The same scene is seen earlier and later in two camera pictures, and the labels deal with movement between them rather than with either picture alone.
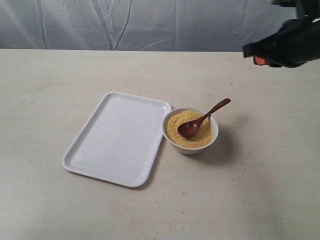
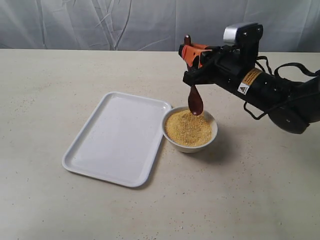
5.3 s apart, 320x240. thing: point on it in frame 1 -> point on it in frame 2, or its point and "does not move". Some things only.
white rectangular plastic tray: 119,141 does not move
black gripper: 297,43 -> 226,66
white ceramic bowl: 214,127 does not move
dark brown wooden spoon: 190,128 -> 195,101
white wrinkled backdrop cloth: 206,25 does not move
